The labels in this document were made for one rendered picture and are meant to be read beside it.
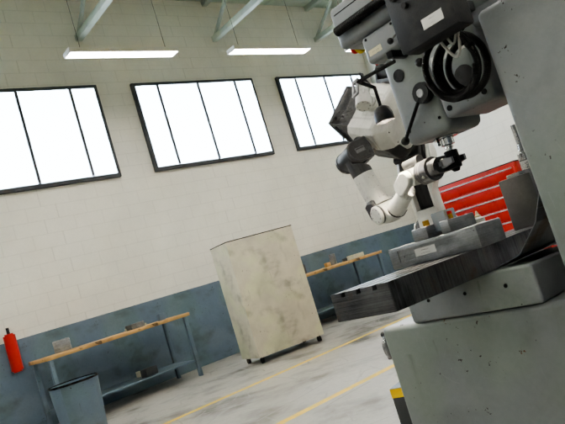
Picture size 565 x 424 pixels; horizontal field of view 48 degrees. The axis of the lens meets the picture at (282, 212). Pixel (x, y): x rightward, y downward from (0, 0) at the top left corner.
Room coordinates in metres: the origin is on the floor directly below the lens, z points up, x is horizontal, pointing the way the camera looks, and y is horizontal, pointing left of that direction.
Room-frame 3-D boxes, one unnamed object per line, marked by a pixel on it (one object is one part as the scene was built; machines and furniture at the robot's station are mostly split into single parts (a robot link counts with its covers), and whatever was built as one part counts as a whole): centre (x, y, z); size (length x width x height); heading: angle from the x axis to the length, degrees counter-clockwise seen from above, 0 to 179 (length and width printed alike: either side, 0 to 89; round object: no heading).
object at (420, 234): (2.08, -0.46, 1.02); 0.15 x 0.06 x 0.04; 132
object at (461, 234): (2.06, -0.47, 0.98); 0.35 x 0.15 x 0.11; 42
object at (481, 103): (1.98, -0.73, 1.47); 0.24 x 0.19 x 0.26; 130
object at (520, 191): (2.34, -0.90, 1.03); 0.22 x 0.12 x 0.20; 137
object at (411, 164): (2.32, -0.53, 1.24); 0.11 x 0.11 x 0.11; 25
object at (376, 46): (2.10, -0.64, 1.68); 0.34 x 0.24 x 0.10; 40
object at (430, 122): (2.13, -0.61, 1.47); 0.21 x 0.19 x 0.32; 130
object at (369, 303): (2.14, -0.61, 0.89); 1.24 x 0.23 x 0.08; 130
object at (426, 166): (2.22, -0.57, 1.22); 0.13 x 0.12 x 0.10; 115
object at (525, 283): (2.13, -0.61, 0.79); 0.50 x 0.35 x 0.12; 40
